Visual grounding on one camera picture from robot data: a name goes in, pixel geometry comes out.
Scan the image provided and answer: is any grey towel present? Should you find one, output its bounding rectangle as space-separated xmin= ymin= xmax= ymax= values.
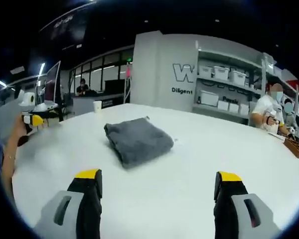
xmin=104 ymin=117 xmax=174 ymax=169

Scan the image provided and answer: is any computer monitor on stand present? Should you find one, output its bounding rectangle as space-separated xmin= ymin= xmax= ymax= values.
xmin=33 ymin=61 xmax=62 ymax=112

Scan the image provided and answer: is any grey reception counter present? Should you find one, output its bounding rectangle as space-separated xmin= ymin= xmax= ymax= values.
xmin=72 ymin=92 xmax=127 ymax=117

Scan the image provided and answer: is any brown wooden box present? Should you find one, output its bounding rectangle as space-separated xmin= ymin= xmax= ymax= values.
xmin=283 ymin=138 xmax=299 ymax=159

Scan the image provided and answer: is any black screen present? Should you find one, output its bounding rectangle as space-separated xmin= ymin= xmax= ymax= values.
xmin=104 ymin=79 xmax=127 ymax=95

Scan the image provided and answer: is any grey metal shelving unit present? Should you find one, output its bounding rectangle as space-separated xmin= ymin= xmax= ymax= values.
xmin=192 ymin=41 xmax=299 ymax=150

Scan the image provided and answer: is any group of white storage boxes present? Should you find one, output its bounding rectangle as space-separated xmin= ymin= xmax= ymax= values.
xmin=198 ymin=64 xmax=251 ymax=116

